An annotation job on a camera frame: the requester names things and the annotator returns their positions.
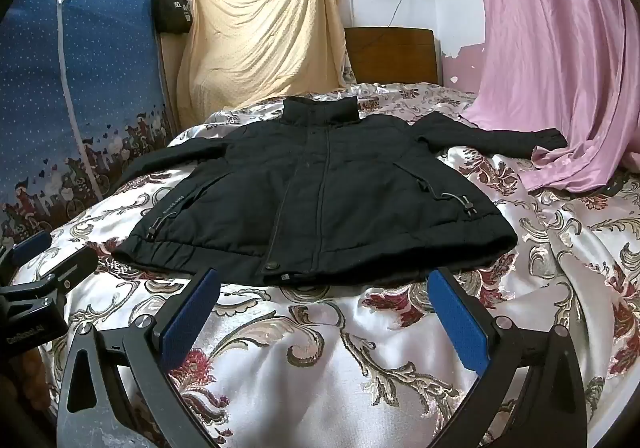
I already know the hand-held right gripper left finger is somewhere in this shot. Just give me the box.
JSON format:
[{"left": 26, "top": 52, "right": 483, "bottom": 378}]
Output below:
[{"left": 57, "top": 268, "right": 223, "bottom": 448}]

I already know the blue fabric wardrobe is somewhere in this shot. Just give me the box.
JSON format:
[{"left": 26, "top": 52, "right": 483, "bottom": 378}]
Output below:
[{"left": 0, "top": 0, "right": 176, "bottom": 249}]

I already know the floral satin bedspread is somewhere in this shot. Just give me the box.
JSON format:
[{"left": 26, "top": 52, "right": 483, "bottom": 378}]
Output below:
[{"left": 0, "top": 82, "right": 640, "bottom": 448}]

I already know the black jacket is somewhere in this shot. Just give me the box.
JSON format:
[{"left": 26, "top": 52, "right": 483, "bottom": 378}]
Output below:
[{"left": 111, "top": 95, "right": 568, "bottom": 287}]

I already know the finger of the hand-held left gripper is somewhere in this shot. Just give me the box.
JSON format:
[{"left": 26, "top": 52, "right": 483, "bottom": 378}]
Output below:
[
  {"left": 36, "top": 245, "right": 99, "bottom": 289},
  {"left": 9, "top": 231, "right": 54, "bottom": 269}
]

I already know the pink curtain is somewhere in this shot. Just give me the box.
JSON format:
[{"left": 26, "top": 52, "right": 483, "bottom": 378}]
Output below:
[{"left": 457, "top": 0, "right": 640, "bottom": 195}]

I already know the yellow hanging cloth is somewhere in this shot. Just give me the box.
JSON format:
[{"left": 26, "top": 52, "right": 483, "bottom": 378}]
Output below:
[{"left": 176, "top": 0, "right": 351, "bottom": 129}]

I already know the black tote bag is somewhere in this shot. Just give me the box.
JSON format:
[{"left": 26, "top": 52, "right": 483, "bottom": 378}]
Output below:
[{"left": 151, "top": 0, "right": 193, "bottom": 34}]

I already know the wooden headboard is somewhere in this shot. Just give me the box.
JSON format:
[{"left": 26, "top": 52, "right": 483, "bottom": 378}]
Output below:
[{"left": 344, "top": 26, "right": 443, "bottom": 84}]

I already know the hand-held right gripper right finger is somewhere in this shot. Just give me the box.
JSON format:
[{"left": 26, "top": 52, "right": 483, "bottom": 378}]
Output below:
[{"left": 427, "top": 267, "right": 588, "bottom": 448}]

